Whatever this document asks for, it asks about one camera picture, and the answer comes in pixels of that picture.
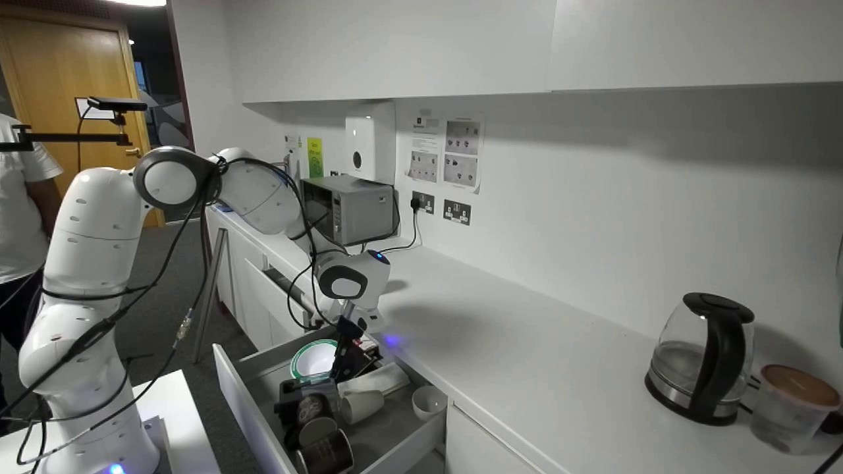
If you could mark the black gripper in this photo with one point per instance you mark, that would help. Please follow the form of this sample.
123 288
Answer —
347 331

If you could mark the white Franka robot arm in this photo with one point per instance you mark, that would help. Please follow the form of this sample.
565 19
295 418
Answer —
96 255

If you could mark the white paper pouch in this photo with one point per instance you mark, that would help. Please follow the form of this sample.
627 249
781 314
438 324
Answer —
384 377

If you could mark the green rimmed white plate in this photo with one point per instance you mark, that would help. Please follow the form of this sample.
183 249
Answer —
312 363

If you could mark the plain white mug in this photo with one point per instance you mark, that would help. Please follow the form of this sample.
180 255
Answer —
358 406

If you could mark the small white mug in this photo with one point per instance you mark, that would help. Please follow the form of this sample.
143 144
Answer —
428 402

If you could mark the black mug with script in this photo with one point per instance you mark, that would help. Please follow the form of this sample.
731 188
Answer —
326 450

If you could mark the silver microwave oven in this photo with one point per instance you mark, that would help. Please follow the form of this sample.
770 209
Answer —
358 213

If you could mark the white kitchen counter unit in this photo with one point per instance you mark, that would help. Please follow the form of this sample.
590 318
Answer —
527 369

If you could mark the white robot stand table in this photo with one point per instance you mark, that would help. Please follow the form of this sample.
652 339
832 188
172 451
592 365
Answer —
180 422

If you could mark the yellow green notice sheet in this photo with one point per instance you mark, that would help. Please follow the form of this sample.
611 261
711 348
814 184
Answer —
314 160

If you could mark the tall white instruction notice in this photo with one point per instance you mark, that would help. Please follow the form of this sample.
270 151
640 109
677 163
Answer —
425 165

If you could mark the white paper towel dispenser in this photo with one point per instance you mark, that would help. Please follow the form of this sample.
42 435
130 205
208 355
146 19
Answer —
358 147

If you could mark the small picture notice sheet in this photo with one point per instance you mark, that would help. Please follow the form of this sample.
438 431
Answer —
462 172
462 139

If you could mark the glass electric kettle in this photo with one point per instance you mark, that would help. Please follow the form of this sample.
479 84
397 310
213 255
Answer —
728 369

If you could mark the wooden door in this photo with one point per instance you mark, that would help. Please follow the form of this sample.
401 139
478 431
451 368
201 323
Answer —
52 61

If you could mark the white tub brown lid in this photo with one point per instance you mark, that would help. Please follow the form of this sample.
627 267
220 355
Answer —
794 409

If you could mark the double wall socket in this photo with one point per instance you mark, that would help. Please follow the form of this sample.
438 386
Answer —
421 201
457 213

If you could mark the black camera on mount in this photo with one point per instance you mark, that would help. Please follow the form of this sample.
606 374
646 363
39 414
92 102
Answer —
114 105

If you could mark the black camera stand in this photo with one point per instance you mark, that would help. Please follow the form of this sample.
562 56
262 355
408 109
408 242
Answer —
79 139

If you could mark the white wall cabinets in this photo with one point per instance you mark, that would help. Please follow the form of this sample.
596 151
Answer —
527 43

